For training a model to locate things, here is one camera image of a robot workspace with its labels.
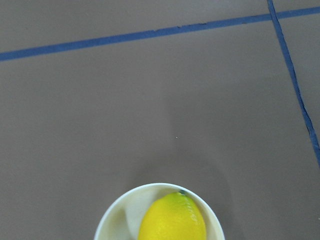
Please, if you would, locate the yellow lemon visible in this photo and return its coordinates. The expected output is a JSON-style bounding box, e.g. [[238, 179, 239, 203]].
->
[[137, 191, 207, 240]]

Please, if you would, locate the white bowl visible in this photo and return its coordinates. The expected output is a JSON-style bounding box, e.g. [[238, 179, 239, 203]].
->
[[94, 183, 225, 240]]

